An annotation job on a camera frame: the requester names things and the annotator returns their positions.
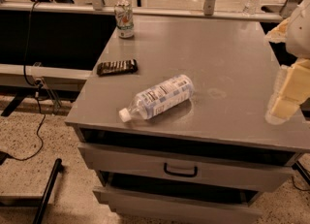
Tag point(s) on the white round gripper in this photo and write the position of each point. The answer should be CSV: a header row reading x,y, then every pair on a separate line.
x,y
299,32

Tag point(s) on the clear blue-label plastic bottle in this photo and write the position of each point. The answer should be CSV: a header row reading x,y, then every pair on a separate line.
x,y
158,98

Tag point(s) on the grey cabinet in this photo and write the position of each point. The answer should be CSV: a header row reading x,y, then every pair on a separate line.
x,y
233,71

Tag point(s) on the upper grey drawer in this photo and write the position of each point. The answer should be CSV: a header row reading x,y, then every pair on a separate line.
x,y
211,171

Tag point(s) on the grey drawer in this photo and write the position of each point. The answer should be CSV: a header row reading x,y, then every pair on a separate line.
x,y
174,209
211,171

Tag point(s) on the green white soda can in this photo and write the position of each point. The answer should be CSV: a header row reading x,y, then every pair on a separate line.
x,y
124,19

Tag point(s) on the dark snack bar wrapper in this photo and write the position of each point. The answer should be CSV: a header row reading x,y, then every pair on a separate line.
x,y
117,67

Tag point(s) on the lower grey drawer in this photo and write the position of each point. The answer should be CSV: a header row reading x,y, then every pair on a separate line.
x,y
174,209

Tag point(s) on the black metal leg bar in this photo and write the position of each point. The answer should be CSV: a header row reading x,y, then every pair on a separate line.
x,y
56,169

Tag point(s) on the black drawer handle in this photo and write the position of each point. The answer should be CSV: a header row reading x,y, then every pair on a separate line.
x,y
172,171

